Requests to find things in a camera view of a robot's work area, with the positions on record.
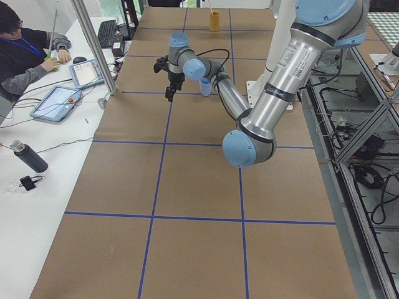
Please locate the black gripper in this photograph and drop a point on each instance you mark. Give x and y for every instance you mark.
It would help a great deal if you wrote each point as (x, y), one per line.
(175, 78)

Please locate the light blue plastic cup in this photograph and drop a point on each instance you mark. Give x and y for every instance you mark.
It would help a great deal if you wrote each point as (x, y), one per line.
(205, 87)

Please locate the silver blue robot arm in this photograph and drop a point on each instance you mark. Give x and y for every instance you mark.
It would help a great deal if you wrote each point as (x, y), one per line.
(318, 26)

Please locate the yellow brown cup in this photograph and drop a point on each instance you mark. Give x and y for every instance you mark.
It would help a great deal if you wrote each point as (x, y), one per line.
(214, 19)

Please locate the small black box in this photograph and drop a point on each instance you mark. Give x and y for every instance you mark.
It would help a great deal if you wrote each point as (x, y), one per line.
(118, 49)

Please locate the black keyboard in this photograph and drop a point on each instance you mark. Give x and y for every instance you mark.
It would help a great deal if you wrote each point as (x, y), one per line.
(106, 33)

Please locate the blue teach pendant far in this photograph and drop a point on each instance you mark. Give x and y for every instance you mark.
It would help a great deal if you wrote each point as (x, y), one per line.
(86, 74)

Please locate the blue teach pendant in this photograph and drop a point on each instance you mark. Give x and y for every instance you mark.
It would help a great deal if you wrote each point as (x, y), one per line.
(86, 74)
(57, 104)

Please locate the black computer mouse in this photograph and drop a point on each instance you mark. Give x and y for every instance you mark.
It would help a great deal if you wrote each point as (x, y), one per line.
(79, 59)

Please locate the blue teach pendant near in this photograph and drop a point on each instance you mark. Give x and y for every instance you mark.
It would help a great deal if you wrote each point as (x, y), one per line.
(57, 104)

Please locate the seated person in grey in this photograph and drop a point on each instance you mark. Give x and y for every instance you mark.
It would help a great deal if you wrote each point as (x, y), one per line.
(23, 53)

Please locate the black water bottle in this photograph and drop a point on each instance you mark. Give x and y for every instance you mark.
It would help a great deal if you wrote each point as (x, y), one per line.
(26, 154)

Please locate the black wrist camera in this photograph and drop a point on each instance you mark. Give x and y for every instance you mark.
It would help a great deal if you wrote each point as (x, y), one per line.
(161, 64)

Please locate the aluminium frame post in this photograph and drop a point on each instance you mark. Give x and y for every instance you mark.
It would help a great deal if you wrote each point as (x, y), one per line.
(91, 38)

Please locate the green handled stick tool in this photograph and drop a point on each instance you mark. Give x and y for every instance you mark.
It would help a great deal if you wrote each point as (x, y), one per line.
(49, 54)

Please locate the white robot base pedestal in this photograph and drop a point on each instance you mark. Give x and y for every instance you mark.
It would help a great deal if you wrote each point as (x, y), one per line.
(280, 39)

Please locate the small black device with cable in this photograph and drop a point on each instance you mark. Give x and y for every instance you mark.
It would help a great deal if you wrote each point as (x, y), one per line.
(29, 182)

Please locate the aluminium frame rack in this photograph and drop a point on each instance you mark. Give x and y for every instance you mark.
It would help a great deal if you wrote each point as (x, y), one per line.
(354, 126)

